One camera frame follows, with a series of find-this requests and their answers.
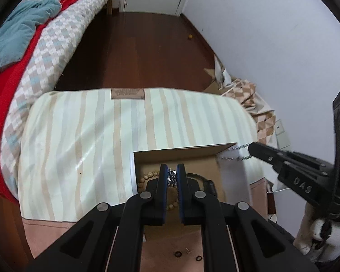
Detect cardboard box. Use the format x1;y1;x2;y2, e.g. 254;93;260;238
130;142;251;272

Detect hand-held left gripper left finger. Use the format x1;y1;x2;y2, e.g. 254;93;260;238
25;163;169;272

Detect thin silver chain necklace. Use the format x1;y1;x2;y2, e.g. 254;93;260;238
216;143;253;163

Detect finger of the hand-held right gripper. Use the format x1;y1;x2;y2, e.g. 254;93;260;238
273;160;337;208
248;142;335;177

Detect chunky silver chain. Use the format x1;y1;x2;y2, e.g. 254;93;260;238
167;168;178;188

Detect teal blanket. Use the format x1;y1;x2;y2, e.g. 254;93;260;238
0;0;124;80

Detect striped cream mat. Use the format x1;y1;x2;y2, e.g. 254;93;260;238
18;87;266;225

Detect black wristband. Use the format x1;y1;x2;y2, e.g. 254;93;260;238
186;173;216;197

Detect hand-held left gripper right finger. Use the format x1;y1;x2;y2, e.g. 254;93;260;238
176;163;321;272

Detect wooden bead bracelet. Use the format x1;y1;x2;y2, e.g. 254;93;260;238
137;171;181;211

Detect brown mat label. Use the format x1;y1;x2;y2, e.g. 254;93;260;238
111;88;146;100

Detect brown checkered cloth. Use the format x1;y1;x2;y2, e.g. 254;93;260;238
220;78;277;146

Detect pink table cover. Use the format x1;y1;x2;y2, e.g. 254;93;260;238
21;176;276;261

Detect checkered quilt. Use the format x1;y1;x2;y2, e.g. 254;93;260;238
0;0;116;202

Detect red blanket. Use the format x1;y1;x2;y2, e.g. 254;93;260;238
0;0;83;202

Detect person's right hand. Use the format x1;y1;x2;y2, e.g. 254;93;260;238
293;203;340;257

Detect torn cardboard pieces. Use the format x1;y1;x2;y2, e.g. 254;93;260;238
203;54;236;95

